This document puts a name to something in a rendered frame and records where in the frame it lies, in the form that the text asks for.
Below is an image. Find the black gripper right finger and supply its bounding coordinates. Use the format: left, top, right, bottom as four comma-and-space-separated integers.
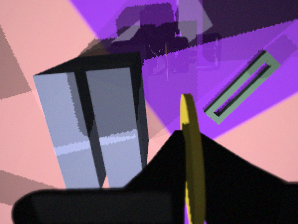
200, 132, 298, 224

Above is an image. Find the thin gold coin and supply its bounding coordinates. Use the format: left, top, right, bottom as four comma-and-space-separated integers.
180, 93, 206, 224

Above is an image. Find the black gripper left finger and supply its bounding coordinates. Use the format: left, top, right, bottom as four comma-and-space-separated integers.
11, 130, 186, 224

